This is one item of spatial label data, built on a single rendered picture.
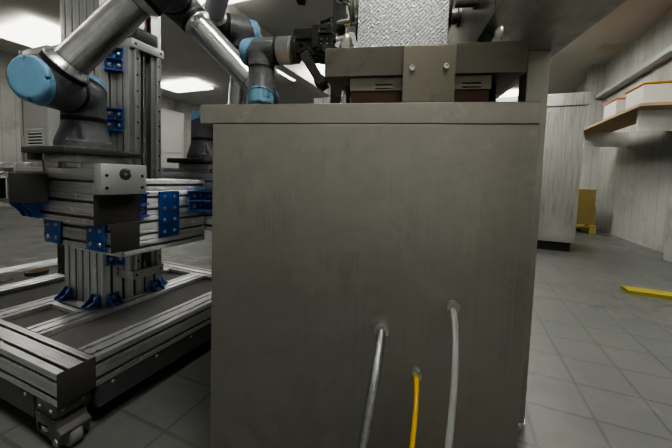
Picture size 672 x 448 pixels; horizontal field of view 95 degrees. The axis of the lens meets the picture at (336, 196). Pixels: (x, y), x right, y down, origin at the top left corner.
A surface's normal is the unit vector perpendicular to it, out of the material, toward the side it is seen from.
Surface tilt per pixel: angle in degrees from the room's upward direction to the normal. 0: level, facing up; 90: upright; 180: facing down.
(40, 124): 90
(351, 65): 90
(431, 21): 90
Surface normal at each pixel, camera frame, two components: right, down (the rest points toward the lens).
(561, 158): -0.39, 0.04
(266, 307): -0.18, 0.05
